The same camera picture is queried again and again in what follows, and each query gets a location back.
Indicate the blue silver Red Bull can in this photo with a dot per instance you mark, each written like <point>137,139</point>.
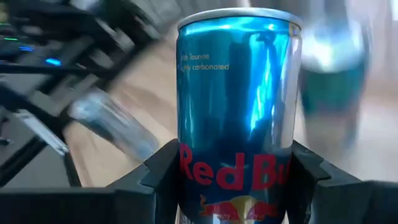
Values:
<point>112,124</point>
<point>236,93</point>
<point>332,87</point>

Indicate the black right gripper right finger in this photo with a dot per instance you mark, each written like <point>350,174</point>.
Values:
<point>357,205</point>

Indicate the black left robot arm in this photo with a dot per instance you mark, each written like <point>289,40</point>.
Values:
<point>46,46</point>

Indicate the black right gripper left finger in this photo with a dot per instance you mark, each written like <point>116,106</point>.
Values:
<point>93,208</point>

